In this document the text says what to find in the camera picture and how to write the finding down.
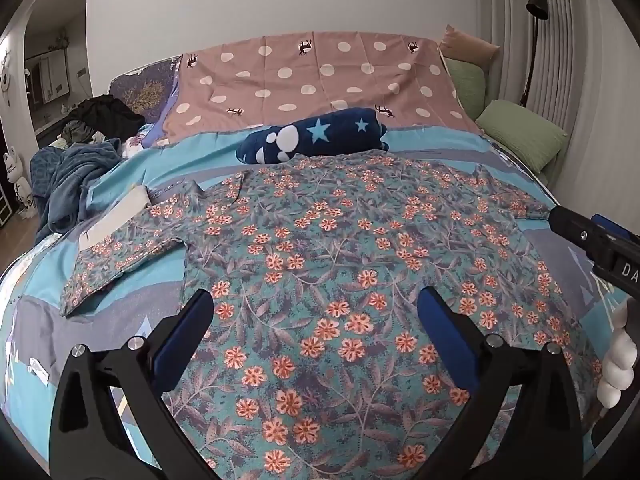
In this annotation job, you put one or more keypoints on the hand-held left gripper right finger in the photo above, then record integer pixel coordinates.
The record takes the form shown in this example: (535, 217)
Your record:
(446, 335)

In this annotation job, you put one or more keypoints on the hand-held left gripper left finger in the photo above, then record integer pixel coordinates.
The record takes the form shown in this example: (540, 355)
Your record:
(186, 332)

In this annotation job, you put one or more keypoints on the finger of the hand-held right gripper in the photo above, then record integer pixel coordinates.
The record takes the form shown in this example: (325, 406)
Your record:
(570, 227)

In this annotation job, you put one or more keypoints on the floral teal shirt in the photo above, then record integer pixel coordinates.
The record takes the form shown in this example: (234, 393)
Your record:
(325, 260)

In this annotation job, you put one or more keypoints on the black clothes pile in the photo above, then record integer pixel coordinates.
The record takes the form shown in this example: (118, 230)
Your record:
(107, 112)

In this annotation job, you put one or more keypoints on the person's right hand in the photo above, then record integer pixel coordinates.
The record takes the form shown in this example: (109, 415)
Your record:
(620, 355)

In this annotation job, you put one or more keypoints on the teal and grey bedspread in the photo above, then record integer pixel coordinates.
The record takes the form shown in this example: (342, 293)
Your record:
(150, 287)

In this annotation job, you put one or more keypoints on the green pillow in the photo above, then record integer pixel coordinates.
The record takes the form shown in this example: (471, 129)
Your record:
(525, 132)
(467, 85)

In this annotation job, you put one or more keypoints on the grey pleated curtain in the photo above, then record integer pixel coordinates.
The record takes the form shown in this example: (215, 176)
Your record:
(575, 60)

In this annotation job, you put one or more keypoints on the blue-grey crumpled blanket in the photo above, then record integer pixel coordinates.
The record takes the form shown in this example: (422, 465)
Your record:
(65, 175)

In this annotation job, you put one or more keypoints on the tan pillow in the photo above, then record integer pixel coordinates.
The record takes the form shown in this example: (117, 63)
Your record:
(467, 45)

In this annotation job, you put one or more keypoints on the white cat figurine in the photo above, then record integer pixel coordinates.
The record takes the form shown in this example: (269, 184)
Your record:
(26, 197)
(10, 162)

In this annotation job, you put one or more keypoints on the black floor lamp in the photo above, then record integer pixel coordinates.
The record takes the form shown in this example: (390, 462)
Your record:
(537, 2)

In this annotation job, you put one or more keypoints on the navy star print blanket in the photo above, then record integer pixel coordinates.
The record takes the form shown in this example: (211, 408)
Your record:
(310, 140)

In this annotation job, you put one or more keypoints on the purple tree print pillow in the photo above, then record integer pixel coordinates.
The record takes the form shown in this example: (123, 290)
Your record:
(145, 90)

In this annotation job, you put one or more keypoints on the pink polka dot blanket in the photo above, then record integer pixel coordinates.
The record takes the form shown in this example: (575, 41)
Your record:
(325, 85)

